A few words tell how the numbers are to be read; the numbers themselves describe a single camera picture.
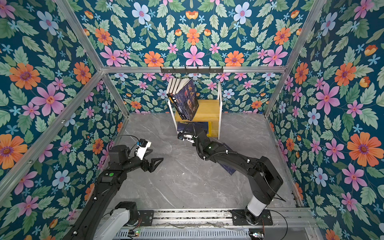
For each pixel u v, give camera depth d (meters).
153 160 0.67
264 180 0.44
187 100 0.84
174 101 0.78
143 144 0.65
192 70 0.91
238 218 0.73
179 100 0.78
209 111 0.94
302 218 0.75
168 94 0.75
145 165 0.66
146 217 0.74
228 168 0.90
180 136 0.73
